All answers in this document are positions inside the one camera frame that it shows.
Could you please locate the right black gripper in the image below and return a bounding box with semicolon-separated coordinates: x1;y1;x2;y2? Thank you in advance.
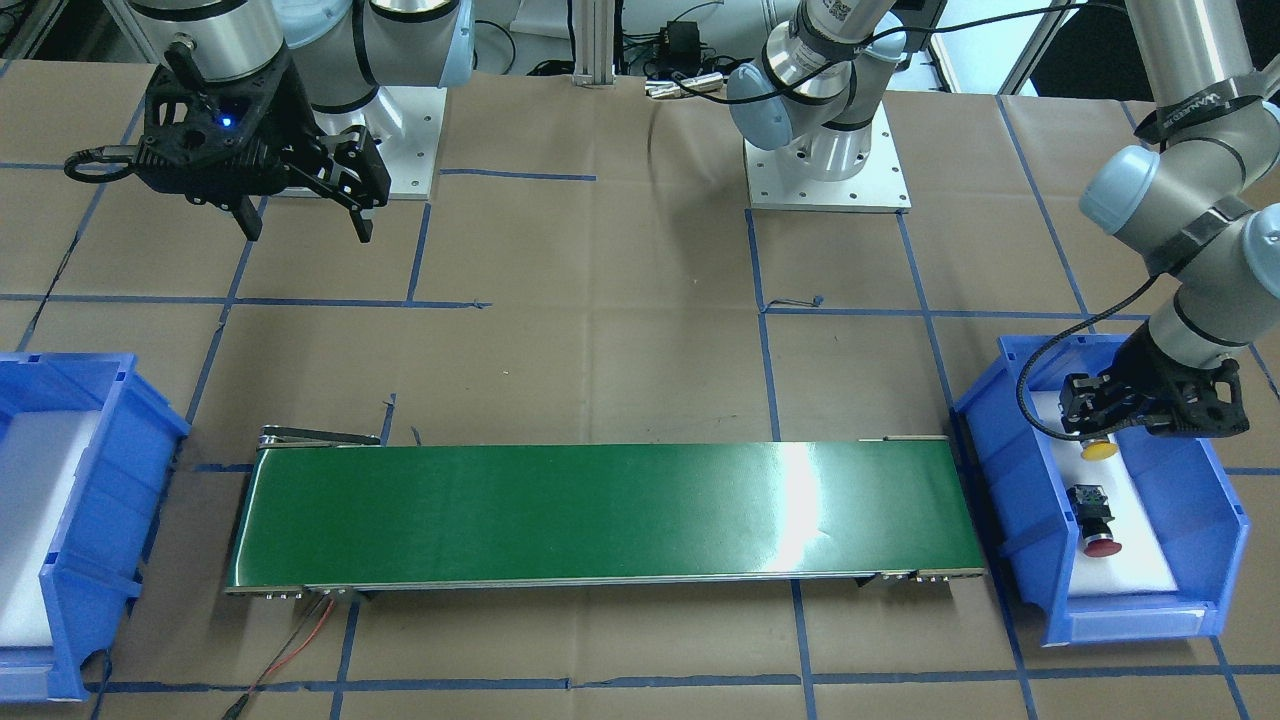
134;45;392;243

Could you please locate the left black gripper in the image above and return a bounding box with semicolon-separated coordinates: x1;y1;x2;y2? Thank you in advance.
1060;325;1251;438

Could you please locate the red push button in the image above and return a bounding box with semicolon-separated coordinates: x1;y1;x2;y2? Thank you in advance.
1066;484;1123;559

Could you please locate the yellow push button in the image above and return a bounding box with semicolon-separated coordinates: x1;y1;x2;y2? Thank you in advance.
1079;436;1119;462

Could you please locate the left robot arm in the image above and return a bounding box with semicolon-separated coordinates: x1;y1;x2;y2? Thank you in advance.
722;1;1277;445

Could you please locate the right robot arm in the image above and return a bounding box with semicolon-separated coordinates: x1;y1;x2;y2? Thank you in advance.
120;1;475;243

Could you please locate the blue bin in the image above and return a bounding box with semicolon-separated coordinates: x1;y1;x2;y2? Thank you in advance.
957;334;1251;647
1;352;189;703

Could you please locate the white foam bin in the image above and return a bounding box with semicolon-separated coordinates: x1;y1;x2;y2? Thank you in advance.
1;410;100;648
1030;439;1179;598

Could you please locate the green conveyor belt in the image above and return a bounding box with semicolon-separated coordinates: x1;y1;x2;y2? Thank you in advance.
225;438;986;594

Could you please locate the black power adapter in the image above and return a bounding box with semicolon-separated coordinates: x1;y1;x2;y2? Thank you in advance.
659;20;701;64

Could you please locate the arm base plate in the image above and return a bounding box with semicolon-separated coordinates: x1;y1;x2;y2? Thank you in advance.
742;106;913;213
312;86;448;200

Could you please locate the aluminium profile post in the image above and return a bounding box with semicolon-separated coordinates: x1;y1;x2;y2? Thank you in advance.
567;1;622;87

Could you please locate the red black wire pair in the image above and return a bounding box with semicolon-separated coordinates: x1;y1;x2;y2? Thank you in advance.
221;596;339;720

